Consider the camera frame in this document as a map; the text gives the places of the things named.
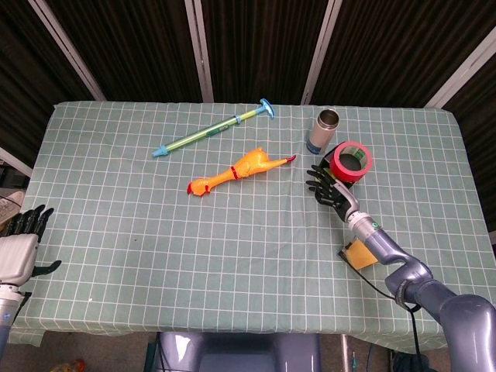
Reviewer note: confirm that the yellow sponge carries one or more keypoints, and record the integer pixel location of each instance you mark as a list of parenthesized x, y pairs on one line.
[(362, 255)]

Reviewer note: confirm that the metal table leg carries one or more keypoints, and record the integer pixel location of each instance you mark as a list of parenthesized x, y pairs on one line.
[(343, 352)]

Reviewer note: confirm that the white frame post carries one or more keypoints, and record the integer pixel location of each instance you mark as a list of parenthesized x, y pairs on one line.
[(199, 50), (15, 160), (319, 50), (69, 50), (461, 69)]

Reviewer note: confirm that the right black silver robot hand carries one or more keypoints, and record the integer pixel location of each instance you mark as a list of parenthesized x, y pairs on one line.
[(333, 193)]

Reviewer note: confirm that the black box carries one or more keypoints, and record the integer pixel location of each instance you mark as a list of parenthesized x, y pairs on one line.
[(329, 157)]

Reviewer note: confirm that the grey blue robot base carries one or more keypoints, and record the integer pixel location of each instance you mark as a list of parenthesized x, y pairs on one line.
[(240, 352)]

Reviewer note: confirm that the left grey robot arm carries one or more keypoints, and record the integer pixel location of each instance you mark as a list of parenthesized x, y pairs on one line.
[(7, 310)]

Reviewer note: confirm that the dark cloth bundle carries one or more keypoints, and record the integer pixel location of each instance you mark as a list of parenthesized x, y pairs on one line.
[(407, 362)]

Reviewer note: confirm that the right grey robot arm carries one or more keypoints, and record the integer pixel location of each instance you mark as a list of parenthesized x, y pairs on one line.
[(410, 271)]

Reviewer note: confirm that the stainless steel cup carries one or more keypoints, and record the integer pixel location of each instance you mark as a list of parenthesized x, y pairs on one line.
[(319, 135)]

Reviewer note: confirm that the green blue water pump toy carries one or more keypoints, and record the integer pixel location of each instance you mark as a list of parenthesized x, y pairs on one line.
[(193, 135)]

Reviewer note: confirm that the green checked tablecloth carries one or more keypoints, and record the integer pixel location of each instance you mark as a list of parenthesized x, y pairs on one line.
[(155, 232)]

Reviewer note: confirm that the orange rubber chicken toy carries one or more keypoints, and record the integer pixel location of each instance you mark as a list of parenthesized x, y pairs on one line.
[(248, 164)]

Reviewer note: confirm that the red tape roll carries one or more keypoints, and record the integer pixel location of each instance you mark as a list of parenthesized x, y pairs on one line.
[(341, 172)]

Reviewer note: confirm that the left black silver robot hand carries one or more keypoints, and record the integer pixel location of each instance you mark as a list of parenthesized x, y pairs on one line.
[(17, 255)]

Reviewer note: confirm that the orange yellow snack bag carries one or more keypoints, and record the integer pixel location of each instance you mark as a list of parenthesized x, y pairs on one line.
[(67, 365)]

